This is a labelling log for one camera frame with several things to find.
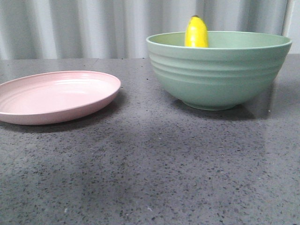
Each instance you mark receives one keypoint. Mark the yellow plastic banana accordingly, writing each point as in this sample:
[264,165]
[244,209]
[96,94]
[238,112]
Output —
[196,34]

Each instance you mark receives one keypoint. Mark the green ribbed bowl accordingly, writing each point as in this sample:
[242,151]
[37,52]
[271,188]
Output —
[234,68]

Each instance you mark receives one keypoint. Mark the pink plate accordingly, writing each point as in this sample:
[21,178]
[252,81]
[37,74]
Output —
[56,97]

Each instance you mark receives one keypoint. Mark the white curtain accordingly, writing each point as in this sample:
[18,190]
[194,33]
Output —
[57,29]

